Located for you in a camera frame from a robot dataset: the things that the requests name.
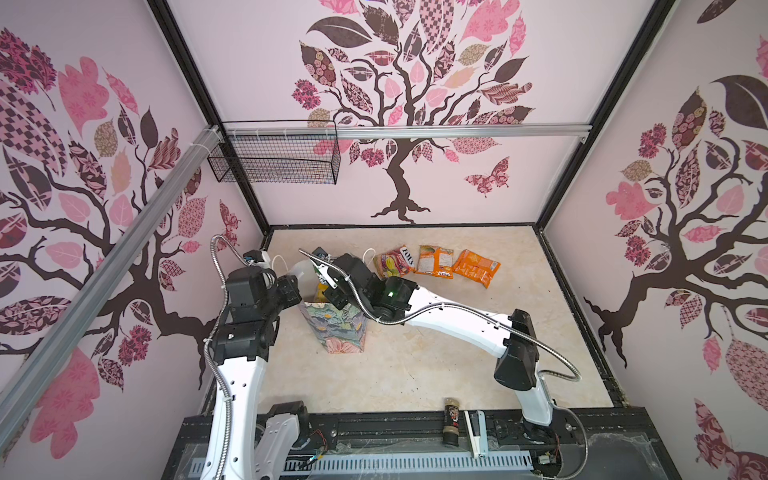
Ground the floral paper gift bag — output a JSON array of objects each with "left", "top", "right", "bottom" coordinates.
[{"left": 272, "top": 255, "right": 368, "bottom": 354}]

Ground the yellow snack packet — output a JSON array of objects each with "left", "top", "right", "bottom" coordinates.
[{"left": 313, "top": 283, "right": 329, "bottom": 303}]

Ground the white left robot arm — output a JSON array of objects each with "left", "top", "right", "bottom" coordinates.
[{"left": 201, "top": 251, "right": 311, "bottom": 479}]

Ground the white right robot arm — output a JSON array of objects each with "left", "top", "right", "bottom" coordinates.
[{"left": 300, "top": 248, "right": 582, "bottom": 434}]

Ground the yellow-pink Fox's candy packet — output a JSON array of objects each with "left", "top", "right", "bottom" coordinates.
[{"left": 373, "top": 245, "right": 416, "bottom": 278}]

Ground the small orange snack packet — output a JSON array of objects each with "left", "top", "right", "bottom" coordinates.
[{"left": 416, "top": 245, "right": 454, "bottom": 279}]

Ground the brown cylindrical bottle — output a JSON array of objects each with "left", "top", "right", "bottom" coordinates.
[{"left": 442, "top": 398, "right": 460, "bottom": 447}]

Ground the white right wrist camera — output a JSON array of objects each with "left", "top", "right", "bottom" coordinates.
[{"left": 310, "top": 247, "right": 341, "bottom": 289}]

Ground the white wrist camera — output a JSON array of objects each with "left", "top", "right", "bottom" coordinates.
[
  {"left": 310, "top": 247, "right": 341, "bottom": 289},
  {"left": 242, "top": 250, "right": 274, "bottom": 275}
]

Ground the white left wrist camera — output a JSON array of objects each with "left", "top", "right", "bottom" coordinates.
[{"left": 242, "top": 250, "right": 274, "bottom": 275}]

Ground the black wire basket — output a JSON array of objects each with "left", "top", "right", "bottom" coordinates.
[{"left": 208, "top": 120, "right": 341, "bottom": 185}]

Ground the grey slotted cable duct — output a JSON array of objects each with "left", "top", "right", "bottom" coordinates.
[{"left": 282, "top": 451, "right": 534, "bottom": 478}]

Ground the white clip bracket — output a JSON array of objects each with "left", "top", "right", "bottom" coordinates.
[{"left": 464, "top": 410, "right": 489, "bottom": 459}]

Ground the aluminium rail back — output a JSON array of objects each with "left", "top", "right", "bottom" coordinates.
[{"left": 224, "top": 122, "right": 592, "bottom": 140}]

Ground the aluminium rail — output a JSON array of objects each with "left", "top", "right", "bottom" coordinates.
[
  {"left": 224, "top": 122, "right": 592, "bottom": 140},
  {"left": 1, "top": 125, "right": 222, "bottom": 448}
]

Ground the aluminium rail left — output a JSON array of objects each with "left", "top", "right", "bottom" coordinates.
[{"left": 1, "top": 125, "right": 222, "bottom": 448}]

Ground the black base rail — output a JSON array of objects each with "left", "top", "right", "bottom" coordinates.
[{"left": 161, "top": 406, "right": 682, "bottom": 480}]

